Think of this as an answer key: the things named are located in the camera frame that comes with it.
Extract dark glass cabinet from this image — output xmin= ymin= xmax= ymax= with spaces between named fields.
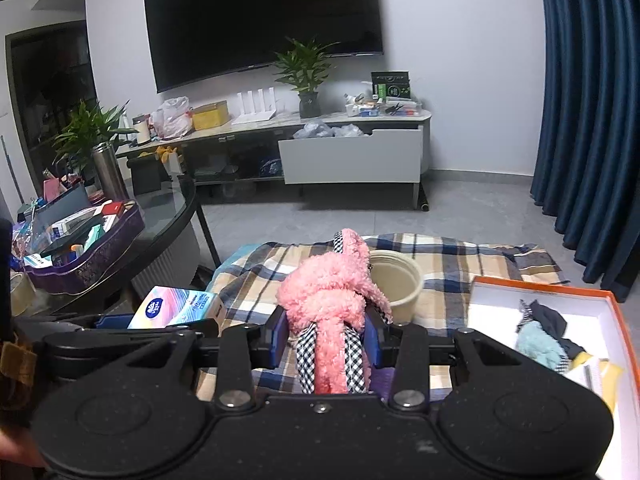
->
xmin=5 ymin=20 xmax=99 ymax=196

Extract orange white box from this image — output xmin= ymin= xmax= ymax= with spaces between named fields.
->
xmin=452 ymin=275 xmax=629 ymax=403

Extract steel flask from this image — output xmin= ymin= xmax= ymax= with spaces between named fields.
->
xmin=92 ymin=141 xmax=131 ymax=202

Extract white red plastic bag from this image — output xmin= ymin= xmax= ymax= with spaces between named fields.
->
xmin=150 ymin=96 xmax=194 ymax=139

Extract blue curtain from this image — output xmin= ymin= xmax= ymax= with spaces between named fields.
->
xmin=529 ymin=0 xmax=640 ymax=303

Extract yellow cardboard box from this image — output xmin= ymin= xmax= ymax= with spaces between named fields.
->
xmin=191 ymin=101 xmax=231 ymax=131

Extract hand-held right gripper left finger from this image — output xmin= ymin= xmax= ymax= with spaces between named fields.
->
xmin=117 ymin=307 xmax=291 ymax=409

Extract black green box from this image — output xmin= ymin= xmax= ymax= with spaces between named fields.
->
xmin=371 ymin=70 xmax=411 ymax=101

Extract teal fluffy hair tie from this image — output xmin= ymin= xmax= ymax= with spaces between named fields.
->
xmin=515 ymin=320 xmax=564 ymax=372

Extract tissue packet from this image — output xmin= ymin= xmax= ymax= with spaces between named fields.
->
xmin=127 ymin=286 xmax=226 ymax=331

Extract white roll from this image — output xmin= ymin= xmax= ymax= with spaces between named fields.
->
xmin=131 ymin=115 xmax=152 ymax=147

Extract white paper bag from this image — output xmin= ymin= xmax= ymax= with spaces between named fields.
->
xmin=162 ymin=152 xmax=189 ymax=177

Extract dark cloth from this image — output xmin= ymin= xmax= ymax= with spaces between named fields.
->
xmin=517 ymin=299 xmax=587 ymax=361

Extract plaid blanket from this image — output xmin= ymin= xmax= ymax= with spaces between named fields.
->
xmin=195 ymin=232 xmax=571 ymax=402

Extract potted green plant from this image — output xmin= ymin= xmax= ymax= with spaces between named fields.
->
xmin=272 ymin=36 xmax=337 ymax=119

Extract round glass table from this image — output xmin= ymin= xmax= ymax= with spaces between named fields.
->
xmin=0 ymin=175 xmax=222 ymax=322

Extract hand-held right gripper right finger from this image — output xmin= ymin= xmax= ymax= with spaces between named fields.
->
xmin=365 ymin=307 xmax=538 ymax=410

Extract white router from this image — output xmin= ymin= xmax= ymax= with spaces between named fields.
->
xmin=231 ymin=89 xmax=277 ymax=125

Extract grey television cabinet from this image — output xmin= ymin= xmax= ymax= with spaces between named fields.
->
xmin=116 ymin=105 xmax=433 ymax=211

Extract purple tray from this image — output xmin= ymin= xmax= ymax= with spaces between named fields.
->
xmin=22 ymin=200 xmax=147 ymax=295

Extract clutter of small supplies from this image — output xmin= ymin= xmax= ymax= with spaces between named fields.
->
xmin=344 ymin=92 xmax=420 ymax=119

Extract assorted small boxes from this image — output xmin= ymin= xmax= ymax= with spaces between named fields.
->
xmin=22 ymin=195 xmax=126 ymax=268

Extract purple cloth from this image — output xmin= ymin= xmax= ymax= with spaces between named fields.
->
xmin=367 ymin=367 xmax=399 ymax=403

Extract beige round jar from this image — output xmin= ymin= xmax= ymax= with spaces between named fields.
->
xmin=367 ymin=250 xmax=425 ymax=325

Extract black wall television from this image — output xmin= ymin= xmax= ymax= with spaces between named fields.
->
xmin=143 ymin=0 xmax=385 ymax=94

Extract clear tape roll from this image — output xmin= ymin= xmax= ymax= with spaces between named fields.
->
xmin=9 ymin=272 xmax=37 ymax=317

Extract leafy plant in vase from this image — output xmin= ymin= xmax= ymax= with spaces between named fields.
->
xmin=52 ymin=100 xmax=139 ymax=181

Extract white cabinet drawer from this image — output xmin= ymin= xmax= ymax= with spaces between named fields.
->
xmin=278 ymin=126 xmax=425 ymax=186

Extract black storage box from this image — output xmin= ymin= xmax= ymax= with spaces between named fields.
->
xmin=126 ymin=157 xmax=167 ymax=197

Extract clear plastic bags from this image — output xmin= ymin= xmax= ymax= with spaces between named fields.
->
xmin=293 ymin=120 xmax=366 ymax=140

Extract yellow packet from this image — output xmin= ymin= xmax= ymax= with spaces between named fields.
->
xmin=572 ymin=352 xmax=626 ymax=392

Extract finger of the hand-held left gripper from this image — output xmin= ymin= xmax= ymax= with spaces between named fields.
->
xmin=167 ymin=317 xmax=222 ymax=340
xmin=75 ymin=313 xmax=137 ymax=332

